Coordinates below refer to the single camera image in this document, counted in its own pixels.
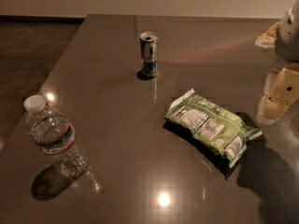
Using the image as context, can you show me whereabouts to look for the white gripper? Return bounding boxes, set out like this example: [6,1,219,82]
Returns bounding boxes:
[255,0,299,125]

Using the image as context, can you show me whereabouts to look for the clear plastic water bottle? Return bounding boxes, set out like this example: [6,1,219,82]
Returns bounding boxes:
[23,95,89,179]

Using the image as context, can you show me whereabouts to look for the redbull can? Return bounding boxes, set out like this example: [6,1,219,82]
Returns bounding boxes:
[140,31,158,77]

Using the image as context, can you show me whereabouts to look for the green chip bag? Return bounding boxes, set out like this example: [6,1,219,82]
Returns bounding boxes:
[164,89,263,168]

